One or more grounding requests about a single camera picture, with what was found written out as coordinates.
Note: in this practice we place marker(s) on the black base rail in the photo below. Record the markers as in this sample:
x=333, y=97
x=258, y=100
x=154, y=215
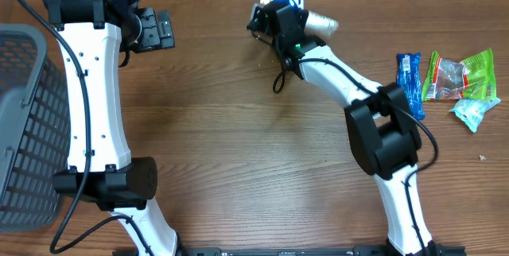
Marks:
x=436, y=249

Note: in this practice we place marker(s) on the mint green wipes pack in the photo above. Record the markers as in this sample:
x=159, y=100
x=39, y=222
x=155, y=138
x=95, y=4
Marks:
x=471, y=111

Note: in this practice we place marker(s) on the green snack bag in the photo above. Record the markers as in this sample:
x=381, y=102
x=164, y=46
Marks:
x=471, y=78

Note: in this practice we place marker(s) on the white cream tube gold cap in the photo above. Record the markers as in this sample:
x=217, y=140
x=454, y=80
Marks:
x=322, y=26

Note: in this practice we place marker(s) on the grey plastic mesh basket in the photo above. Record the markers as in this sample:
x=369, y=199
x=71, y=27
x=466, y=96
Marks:
x=35, y=130

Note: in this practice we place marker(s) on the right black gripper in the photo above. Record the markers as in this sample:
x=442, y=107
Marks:
x=301, y=13

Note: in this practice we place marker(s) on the blue Oreo cookie pack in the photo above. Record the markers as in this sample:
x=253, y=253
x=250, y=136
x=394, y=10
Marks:
x=408, y=78

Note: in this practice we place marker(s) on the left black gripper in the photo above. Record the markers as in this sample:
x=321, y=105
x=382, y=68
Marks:
x=160, y=35

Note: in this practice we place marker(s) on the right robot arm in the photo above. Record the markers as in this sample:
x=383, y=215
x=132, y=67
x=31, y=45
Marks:
x=384, y=136

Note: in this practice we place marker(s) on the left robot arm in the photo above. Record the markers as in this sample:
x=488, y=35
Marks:
x=96, y=38

